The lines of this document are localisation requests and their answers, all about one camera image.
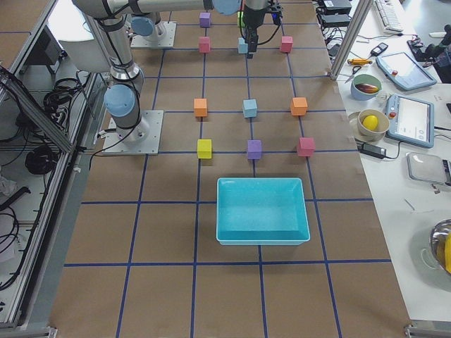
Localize beige bowl with lemon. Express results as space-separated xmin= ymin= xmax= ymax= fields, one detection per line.
xmin=357 ymin=109 xmax=390 ymax=141

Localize green block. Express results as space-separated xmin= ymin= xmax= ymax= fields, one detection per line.
xmin=237 ymin=11 xmax=245 ymax=28

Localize blue bowl with fruit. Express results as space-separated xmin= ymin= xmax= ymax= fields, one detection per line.
xmin=350 ymin=74 xmax=382 ymax=101

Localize aluminium frame post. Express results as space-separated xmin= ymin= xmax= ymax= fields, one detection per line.
xmin=329 ymin=0 xmax=373 ymax=80

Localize orange block far side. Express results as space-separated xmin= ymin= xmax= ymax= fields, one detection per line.
xmin=290 ymin=97 xmax=308 ymax=116

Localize pink block left far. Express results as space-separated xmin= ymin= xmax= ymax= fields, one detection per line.
xmin=280 ymin=35 xmax=293 ymax=54

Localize metal bowl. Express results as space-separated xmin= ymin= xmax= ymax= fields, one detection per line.
xmin=429 ymin=219 xmax=450 ymax=275

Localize pink block near base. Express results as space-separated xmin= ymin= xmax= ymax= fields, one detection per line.
xmin=198 ymin=36 xmax=211 ymax=54

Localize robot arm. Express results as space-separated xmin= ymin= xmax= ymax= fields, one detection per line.
xmin=130 ymin=1 xmax=283 ymax=58
xmin=73 ymin=1 xmax=240 ymax=155

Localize teach pendant far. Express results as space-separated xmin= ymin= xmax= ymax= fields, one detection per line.
xmin=376 ymin=52 xmax=437 ymax=91

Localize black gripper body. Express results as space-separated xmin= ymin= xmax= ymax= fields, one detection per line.
xmin=243 ymin=13 xmax=263 ymax=53

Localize orange block near base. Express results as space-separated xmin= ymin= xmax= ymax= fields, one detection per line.
xmin=193 ymin=98 xmax=208 ymax=118

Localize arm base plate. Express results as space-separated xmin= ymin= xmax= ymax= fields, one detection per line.
xmin=102 ymin=110 xmax=164 ymax=156
xmin=131 ymin=19 xmax=177 ymax=49

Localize teach pendant near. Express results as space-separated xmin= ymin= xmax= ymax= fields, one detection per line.
xmin=385 ymin=94 xmax=435 ymax=149

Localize teach pendant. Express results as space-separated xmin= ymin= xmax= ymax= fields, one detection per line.
xmin=376 ymin=52 xmax=437 ymax=91
xmin=385 ymin=94 xmax=435 ymax=149

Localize black power adapter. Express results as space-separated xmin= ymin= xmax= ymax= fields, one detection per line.
xmin=359 ymin=142 xmax=386 ymax=159

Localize light blue block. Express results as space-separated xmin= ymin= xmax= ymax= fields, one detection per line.
xmin=237 ymin=37 xmax=248 ymax=54
xmin=242 ymin=99 xmax=258 ymax=118

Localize yellow block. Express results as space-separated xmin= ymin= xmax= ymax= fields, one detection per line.
xmin=197 ymin=139 xmax=213 ymax=159

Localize scissors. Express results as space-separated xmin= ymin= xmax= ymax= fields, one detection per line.
xmin=345 ymin=65 xmax=362 ymax=83

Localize purple block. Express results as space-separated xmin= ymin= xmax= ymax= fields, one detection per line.
xmin=247 ymin=139 xmax=262 ymax=160
xmin=199 ymin=12 xmax=211 ymax=28

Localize turquoise plastic tray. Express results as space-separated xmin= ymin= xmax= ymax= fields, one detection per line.
xmin=216 ymin=177 xmax=311 ymax=246

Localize purple block right side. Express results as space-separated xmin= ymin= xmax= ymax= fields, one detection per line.
xmin=247 ymin=139 xmax=262 ymax=160

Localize grey scale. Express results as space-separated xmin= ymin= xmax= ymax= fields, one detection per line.
xmin=407 ymin=152 xmax=450 ymax=186

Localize yellow lemon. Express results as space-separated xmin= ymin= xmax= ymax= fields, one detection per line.
xmin=362 ymin=115 xmax=378 ymax=131

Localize pink block right far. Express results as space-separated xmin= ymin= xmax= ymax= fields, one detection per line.
xmin=297 ymin=137 xmax=316 ymax=157

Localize purple block left side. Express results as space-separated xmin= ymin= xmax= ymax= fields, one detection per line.
xmin=199 ymin=12 xmax=211 ymax=28

